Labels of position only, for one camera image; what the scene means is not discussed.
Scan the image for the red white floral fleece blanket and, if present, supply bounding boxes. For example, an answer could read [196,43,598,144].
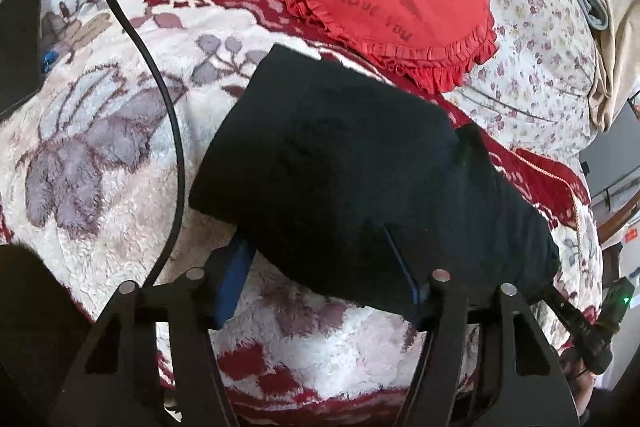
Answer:
[1,0,602,426]

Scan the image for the black smartphone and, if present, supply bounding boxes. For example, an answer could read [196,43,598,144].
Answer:
[0,0,42,119]

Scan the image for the small-flower print quilt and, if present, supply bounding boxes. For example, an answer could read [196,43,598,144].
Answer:
[446,0,597,161]

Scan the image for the black cable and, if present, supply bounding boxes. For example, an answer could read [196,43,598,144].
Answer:
[52,0,188,291]

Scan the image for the black pants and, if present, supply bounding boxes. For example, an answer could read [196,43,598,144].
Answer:
[189,46,560,316]

